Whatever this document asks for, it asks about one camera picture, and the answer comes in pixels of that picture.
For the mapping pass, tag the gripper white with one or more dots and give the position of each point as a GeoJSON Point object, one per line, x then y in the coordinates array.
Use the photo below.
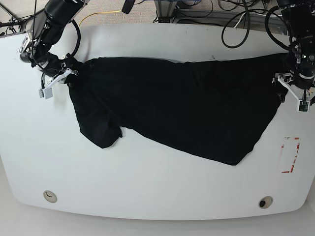
{"type": "Point", "coordinates": [55, 70]}
{"type": "Point", "coordinates": [302, 89]}

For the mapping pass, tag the black T-shirt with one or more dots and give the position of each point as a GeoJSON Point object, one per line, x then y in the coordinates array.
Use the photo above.
{"type": "Point", "coordinates": [216, 110]}

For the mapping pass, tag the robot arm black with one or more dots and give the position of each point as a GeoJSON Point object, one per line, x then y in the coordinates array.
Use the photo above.
{"type": "Point", "coordinates": [47, 28]}
{"type": "Point", "coordinates": [299, 19]}

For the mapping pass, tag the red tape rectangle marker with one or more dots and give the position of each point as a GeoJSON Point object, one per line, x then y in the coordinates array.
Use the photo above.
{"type": "Point", "coordinates": [289, 152]}

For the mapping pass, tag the aluminium table leg profile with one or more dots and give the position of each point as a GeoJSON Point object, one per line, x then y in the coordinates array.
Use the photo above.
{"type": "Point", "coordinates": [165, 9]}

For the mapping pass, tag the left table cable grommet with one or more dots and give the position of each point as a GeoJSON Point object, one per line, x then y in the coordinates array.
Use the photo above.
{"type": "Point", "coordinates": [50, 196]}

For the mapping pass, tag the table cable grommet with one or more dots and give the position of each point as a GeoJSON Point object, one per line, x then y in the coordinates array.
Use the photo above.
{"type": "Point", "coordinates": [265, 202]}
{"type": "Point", "coordinates": [50, 196]}

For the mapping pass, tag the right table cable grommet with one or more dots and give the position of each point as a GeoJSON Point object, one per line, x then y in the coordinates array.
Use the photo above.
{"type": "Point", "coordinates": [265, 202]}

